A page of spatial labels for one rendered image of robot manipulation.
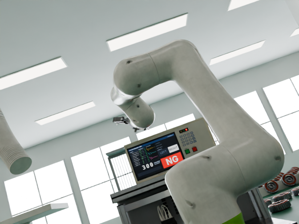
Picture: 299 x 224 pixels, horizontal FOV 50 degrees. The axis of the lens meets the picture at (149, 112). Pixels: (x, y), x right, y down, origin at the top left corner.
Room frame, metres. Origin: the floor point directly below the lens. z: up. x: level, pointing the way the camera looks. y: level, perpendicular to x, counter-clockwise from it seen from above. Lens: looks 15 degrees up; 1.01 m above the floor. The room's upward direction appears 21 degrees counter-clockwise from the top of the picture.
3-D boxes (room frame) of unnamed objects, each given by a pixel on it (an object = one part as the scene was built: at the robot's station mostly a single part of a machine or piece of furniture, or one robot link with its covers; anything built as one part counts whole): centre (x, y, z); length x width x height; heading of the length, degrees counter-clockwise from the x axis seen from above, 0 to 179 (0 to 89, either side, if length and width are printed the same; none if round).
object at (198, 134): (1.80, -0.03, 1.22); 0.44 x 0.39 x 0.20; 93
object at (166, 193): (1.58, -0.02, 1.03); 0.62 x 0.01 x 0.03; 93
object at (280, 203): (1.82, -0.47, 0.77); 0.11 x 0.11 x 0.04
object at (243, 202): (1.73, -0.02, 0.92); 0.66 x 0.01 x 0.30; 93
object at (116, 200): (1.80, -0.01, 1.09); 0.68 x 0.44 x 0.05; 93
